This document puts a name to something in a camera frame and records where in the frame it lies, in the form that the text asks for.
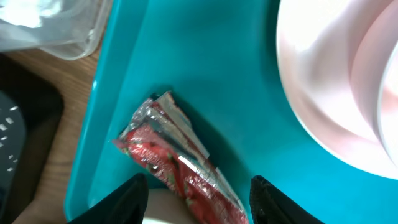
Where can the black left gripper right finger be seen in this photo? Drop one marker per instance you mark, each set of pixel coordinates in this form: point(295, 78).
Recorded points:
point(271, 206)

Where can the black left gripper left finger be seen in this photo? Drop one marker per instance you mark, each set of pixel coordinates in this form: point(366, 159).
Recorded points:
point(125, 205)

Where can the small grey bowl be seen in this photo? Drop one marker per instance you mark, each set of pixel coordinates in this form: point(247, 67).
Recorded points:
point(164, 207)

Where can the red snack wrapper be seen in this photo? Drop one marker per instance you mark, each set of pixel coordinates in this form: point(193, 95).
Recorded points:
point(160, 138)

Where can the black tray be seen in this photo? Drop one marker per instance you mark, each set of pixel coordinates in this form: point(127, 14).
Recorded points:
point(31, 109)

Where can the teal plastic tray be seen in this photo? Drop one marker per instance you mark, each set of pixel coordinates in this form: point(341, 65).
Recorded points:
point(218, 59)

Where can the large pink plate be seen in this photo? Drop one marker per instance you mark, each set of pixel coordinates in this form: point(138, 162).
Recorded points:
point(316, 44)

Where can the clear plastic bin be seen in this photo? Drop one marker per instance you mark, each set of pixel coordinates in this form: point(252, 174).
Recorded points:
point(67, 29)

